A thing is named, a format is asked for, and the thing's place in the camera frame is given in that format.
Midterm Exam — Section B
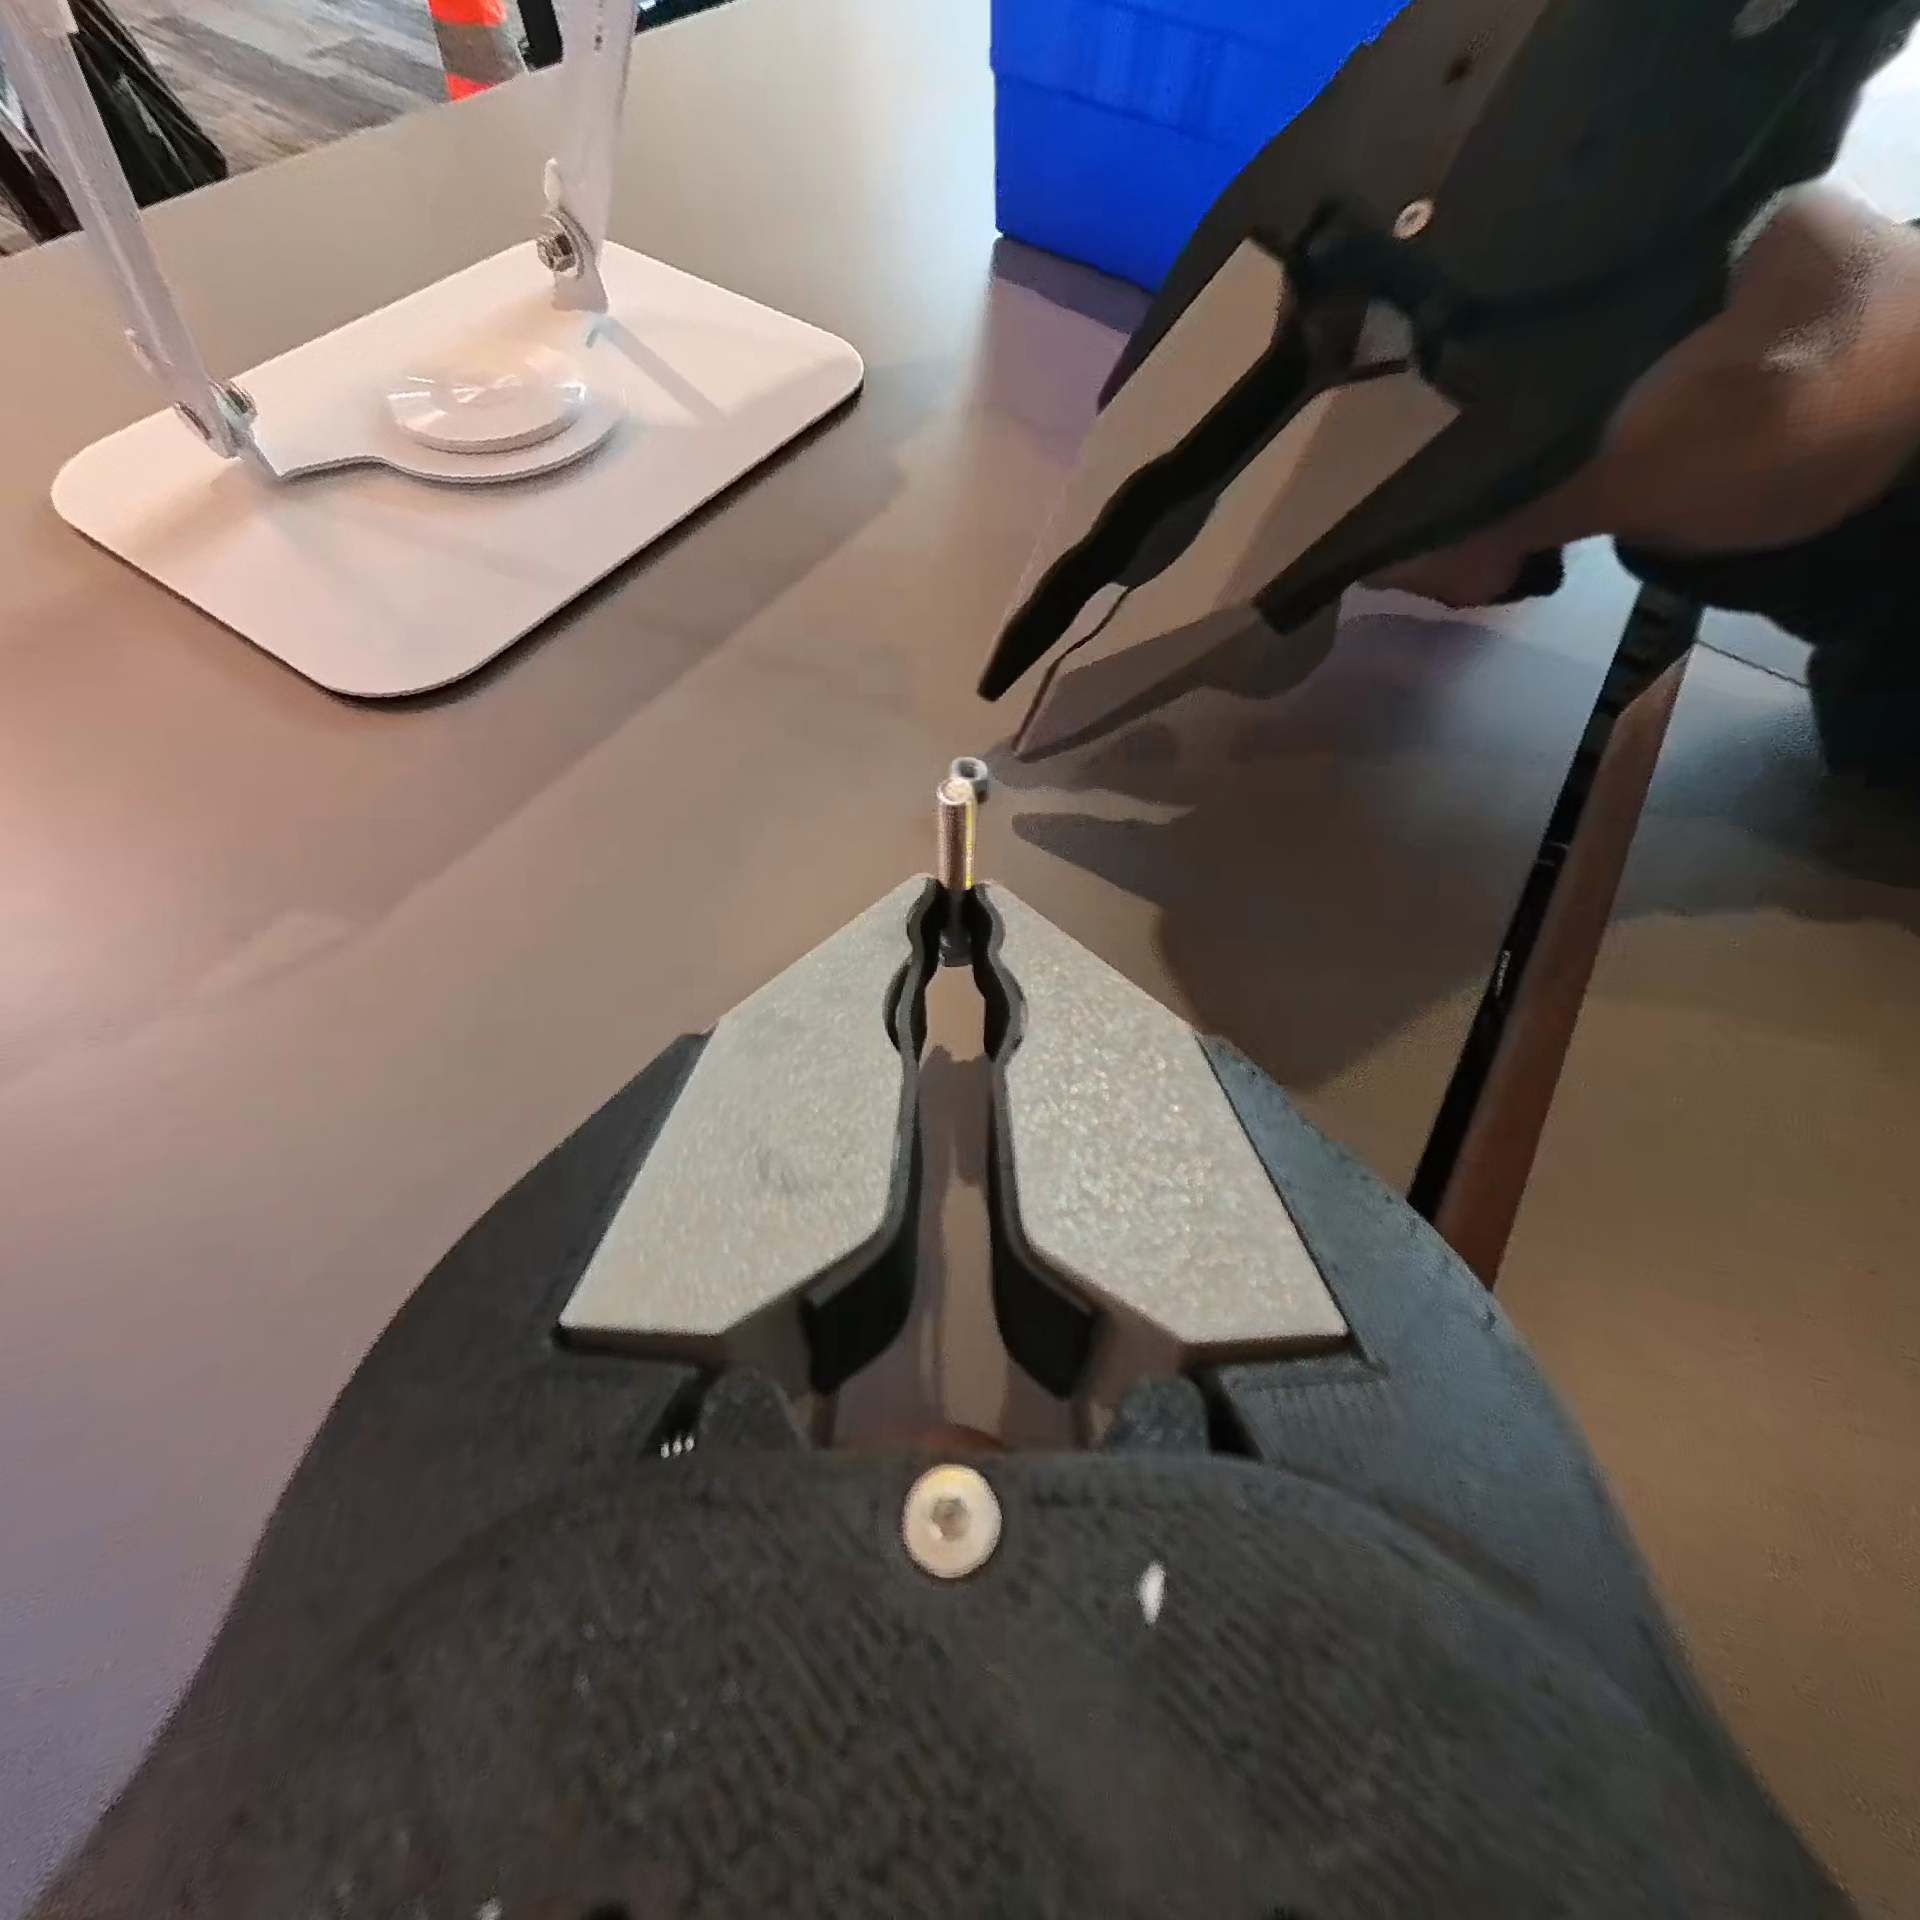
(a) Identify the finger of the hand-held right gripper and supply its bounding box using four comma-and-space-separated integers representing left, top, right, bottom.
1012, 351, 1567, 756
975, 231, 1366, 705

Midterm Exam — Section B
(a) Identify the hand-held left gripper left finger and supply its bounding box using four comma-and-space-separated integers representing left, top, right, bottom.
557, 874, 950, 1390

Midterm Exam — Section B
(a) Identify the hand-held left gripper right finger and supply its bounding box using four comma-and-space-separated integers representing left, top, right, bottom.
959, 882, 1353, 1404

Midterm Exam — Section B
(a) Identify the steel threaded bolt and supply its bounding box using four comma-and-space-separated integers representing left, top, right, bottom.
938, 778, 989, 963

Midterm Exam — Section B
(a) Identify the person's right hand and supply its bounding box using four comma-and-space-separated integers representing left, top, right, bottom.
1411, 187, 1920, 609

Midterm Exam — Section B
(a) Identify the blue plastic box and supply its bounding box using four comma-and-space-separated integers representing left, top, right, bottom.
989, 0, 1413, 295

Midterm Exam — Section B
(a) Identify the brown wooden table edge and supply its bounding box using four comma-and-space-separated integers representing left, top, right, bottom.
1407, 575, 1710, 1291

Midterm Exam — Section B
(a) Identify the person's dark clothing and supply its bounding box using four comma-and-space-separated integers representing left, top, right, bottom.
1611, 510, 1920, 788

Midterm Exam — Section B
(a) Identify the orange traffic cone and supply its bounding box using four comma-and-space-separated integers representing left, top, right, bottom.
428, 0, 531, 106

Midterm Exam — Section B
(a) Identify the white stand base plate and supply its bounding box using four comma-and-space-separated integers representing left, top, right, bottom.
0, 0, 867, 701

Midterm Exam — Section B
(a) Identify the dark furniture frame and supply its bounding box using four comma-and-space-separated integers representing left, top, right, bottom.
0, 0, 231, 250

